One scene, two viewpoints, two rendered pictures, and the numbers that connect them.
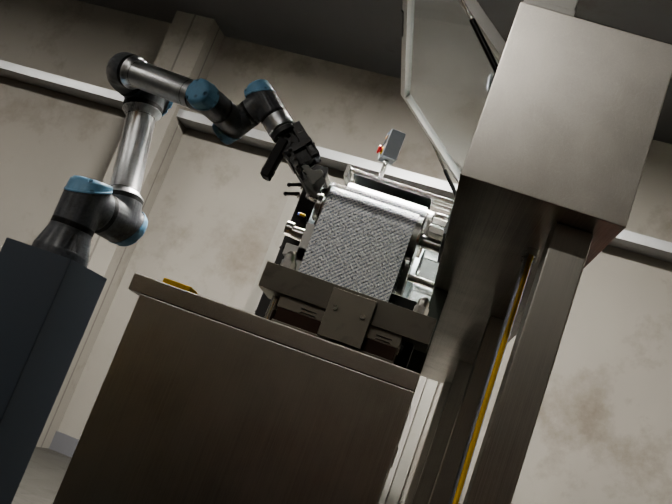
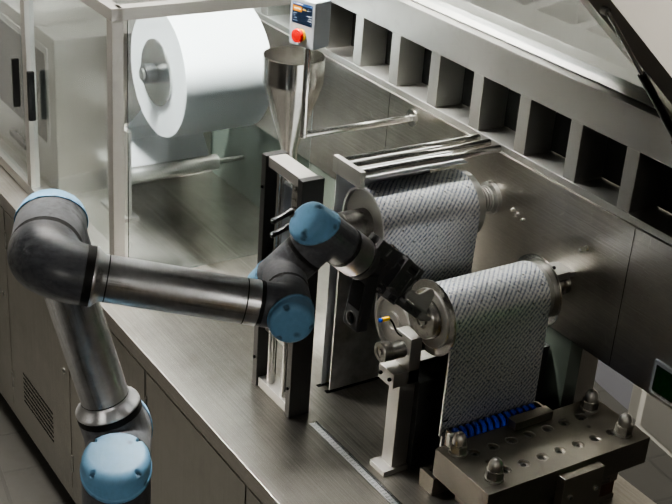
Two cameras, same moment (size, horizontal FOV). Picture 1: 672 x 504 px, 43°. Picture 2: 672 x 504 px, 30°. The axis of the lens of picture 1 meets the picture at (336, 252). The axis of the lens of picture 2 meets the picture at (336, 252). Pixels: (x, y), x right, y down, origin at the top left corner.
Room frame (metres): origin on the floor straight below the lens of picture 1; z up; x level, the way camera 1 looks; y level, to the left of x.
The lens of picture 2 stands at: (0.75, 1.58, 2.38)
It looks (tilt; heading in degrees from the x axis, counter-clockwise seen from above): 26 degrees down; 318
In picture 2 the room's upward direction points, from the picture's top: 4 degrees clockwise
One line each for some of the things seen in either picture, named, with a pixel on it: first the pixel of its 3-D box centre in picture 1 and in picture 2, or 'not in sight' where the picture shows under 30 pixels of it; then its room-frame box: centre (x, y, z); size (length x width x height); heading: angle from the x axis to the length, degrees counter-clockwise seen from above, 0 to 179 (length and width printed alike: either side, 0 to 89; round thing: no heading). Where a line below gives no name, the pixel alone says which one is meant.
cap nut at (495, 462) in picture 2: (289, 260); (495, 468); (1.92, 0.09, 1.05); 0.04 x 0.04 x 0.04
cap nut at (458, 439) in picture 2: not in sight; (459, 442); (2.01, 0.09, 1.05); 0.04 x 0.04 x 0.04
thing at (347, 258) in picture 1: (349, 268); (493, 380); (2.06, -0.05, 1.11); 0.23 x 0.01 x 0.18; 82
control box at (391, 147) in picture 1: (389, 146); (307, 22); (2.68, -0.04, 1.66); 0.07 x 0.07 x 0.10; 8
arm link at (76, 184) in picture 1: (85, 202); (116, 481); (2.25, 0.68, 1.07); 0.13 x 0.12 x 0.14; 147
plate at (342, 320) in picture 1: (347, 318); (578, 494); (1.84, -0.07, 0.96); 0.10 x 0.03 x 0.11; 82
